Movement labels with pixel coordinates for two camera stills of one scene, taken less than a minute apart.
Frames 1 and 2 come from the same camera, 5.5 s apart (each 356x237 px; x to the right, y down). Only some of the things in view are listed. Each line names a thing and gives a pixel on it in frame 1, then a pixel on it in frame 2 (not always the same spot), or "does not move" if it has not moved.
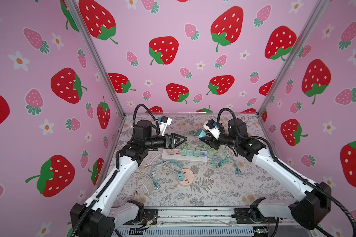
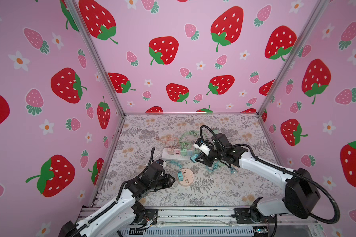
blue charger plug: x=200 y=133 -> x=193 y=158
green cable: x=187 y=144 does not move
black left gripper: x=170 y=144 -> x=168 y=180
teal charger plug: x=180 y=176 does not move
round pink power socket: x=188 y=177 does not move
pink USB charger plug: x=170 y=151 does not move
